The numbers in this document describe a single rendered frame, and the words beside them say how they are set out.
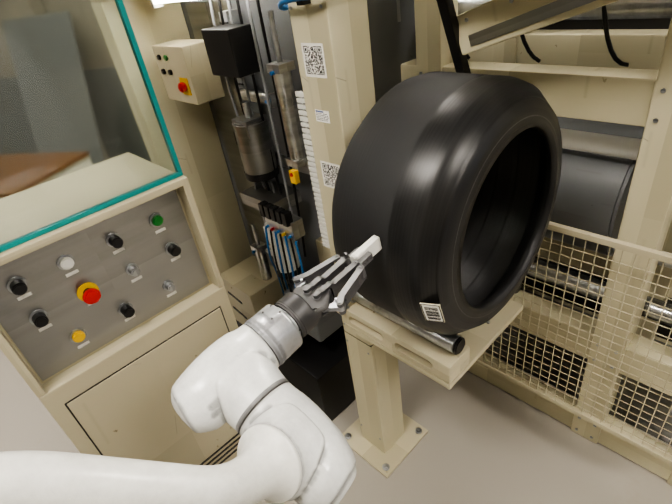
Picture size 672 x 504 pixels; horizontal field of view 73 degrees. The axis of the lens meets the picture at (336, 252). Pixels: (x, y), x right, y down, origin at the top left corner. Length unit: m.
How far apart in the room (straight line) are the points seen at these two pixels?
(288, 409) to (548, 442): 1.57
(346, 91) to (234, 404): 0.74
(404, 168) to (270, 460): 0.52
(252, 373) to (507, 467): 1.47
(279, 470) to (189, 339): 0.90
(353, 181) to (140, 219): 0.63
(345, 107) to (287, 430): 0.76
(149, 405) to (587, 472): 1.56
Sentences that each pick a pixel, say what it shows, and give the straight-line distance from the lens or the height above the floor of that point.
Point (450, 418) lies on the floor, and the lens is 2.11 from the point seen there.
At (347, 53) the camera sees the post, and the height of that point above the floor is 1.52.
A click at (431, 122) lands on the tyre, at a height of 1.43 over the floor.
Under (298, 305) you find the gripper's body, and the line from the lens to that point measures 0.74.
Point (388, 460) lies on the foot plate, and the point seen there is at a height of 0.01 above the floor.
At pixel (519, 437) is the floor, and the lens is 2.09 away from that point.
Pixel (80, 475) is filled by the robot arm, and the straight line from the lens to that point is 0.54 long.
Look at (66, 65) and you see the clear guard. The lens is 1.18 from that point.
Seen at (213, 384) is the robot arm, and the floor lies 1.23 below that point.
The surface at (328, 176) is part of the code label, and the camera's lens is 1.23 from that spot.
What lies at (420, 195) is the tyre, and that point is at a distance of 0.81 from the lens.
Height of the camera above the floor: 1.71
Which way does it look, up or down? 33 degrees down
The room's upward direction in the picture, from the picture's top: 9 degrees counter-clockwise
